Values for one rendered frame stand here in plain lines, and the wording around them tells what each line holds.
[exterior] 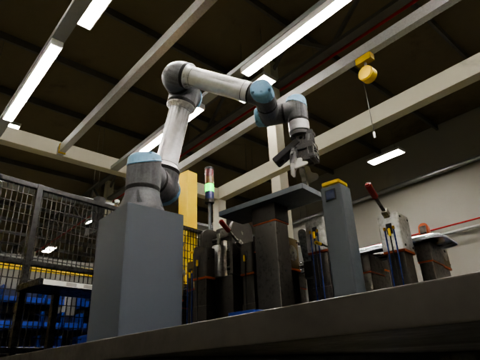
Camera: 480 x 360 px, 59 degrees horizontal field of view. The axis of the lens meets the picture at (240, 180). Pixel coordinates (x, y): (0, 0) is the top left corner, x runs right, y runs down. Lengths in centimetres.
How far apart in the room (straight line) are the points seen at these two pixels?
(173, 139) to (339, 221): 71
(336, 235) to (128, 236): 61
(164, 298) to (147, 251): 15
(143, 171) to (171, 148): 22
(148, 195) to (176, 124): 38
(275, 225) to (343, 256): 27
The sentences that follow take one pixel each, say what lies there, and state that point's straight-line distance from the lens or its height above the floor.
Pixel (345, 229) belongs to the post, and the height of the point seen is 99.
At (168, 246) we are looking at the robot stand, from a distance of 133.
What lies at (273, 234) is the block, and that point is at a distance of 141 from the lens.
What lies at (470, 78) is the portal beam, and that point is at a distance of 507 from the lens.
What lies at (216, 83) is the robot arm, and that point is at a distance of 153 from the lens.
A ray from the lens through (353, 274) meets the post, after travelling 124.
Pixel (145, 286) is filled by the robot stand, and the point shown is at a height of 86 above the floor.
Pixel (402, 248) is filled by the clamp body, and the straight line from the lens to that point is 137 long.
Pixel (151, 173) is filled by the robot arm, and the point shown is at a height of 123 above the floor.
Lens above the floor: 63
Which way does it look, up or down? 24 degrees up
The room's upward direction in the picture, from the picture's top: 2 degrees counter-clockwise
